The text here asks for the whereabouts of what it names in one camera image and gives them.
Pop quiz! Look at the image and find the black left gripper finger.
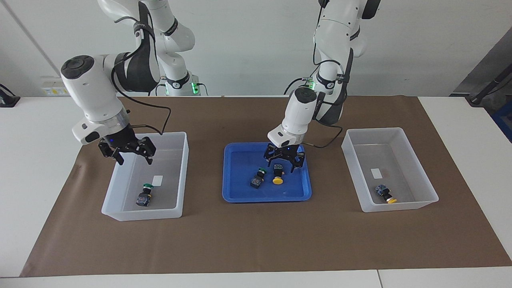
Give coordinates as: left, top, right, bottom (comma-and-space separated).
290, 151, 307, 174
263, 147, 280, 168

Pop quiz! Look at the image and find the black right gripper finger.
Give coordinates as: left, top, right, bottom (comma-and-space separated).
98, 140, 125, 166
135, 136, 157, 165

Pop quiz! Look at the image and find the green push button switch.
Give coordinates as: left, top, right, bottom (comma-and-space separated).
250, 168, 268, 188
136, 183, 154, 207

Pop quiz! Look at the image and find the blue plastic tray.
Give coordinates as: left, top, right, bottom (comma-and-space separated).
222, 142, 312, 203

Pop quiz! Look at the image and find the translucent white plastic box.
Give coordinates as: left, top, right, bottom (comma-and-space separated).
101, 132, 189, 222
341, 127, 440, 213

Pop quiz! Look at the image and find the brown paper table mat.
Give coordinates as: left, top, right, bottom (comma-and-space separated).
19, 95, 512, 278

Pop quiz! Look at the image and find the black desk object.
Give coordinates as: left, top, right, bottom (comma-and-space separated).
0, 83, 20, 108

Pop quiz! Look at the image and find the black stand pole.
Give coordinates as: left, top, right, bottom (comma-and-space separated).
466, 70, 512, 106

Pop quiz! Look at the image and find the blue crate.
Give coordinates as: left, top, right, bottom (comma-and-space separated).
491, 105, 512, 143

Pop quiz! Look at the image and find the grey partition panel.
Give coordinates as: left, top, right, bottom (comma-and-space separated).
451, 27, 512, 96

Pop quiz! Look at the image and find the black left-arm cable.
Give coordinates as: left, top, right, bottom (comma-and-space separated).
285, 0, 353, 148

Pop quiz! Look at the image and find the black right-arm cable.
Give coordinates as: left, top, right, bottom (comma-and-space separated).
111, 0, 172, 136

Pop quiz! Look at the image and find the white wall socket strip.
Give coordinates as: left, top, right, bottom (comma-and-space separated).
41, 77, 71, 96

